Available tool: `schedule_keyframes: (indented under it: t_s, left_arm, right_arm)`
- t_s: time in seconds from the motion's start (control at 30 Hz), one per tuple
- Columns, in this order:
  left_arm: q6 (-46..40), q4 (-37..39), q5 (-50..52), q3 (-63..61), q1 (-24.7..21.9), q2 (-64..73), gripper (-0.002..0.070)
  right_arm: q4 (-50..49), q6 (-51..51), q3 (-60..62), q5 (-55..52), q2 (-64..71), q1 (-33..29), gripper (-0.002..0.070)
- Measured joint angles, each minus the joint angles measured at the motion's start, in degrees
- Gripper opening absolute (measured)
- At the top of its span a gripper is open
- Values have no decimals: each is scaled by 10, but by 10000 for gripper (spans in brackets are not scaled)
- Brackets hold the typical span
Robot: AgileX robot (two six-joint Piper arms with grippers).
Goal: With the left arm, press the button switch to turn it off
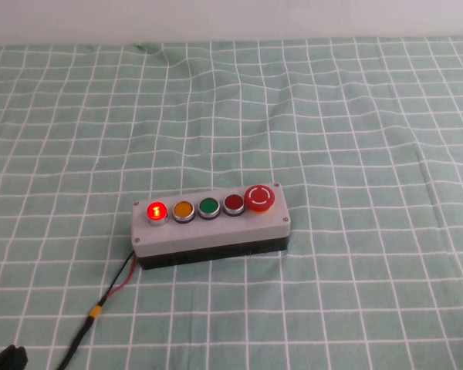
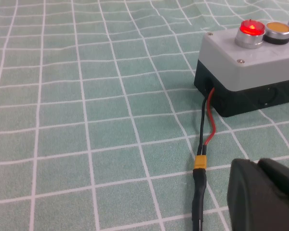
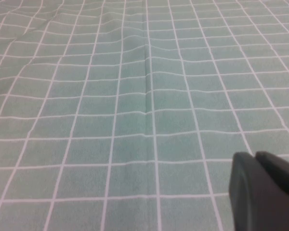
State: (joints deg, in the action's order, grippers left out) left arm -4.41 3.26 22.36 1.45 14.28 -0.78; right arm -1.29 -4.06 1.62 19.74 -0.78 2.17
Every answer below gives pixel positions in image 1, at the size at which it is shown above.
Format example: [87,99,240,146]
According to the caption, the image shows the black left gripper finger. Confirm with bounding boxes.
[0,345,18,370]
[11,347,29,370]

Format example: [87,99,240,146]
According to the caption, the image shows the yellow push button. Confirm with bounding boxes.
[172,200,197,225]

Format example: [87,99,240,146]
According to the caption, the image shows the grey black button control box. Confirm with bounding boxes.
[130,181,292,271]

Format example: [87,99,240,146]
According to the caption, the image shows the green push button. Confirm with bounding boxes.
[198,197,221,221]

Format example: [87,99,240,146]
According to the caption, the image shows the dark red push button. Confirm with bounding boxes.
[221,193,246,217]

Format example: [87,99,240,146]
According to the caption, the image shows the red mushroom emergency stop button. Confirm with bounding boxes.
[244,184,275,214]

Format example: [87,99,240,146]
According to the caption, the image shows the red indicator lamp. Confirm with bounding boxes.
[146,200,168,227]

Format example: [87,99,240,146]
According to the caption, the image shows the green white checked tablecloth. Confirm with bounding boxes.
[0,36,463,370]

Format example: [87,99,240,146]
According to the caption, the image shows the black red cable yellow connector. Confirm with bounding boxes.
[56,250,138,370]

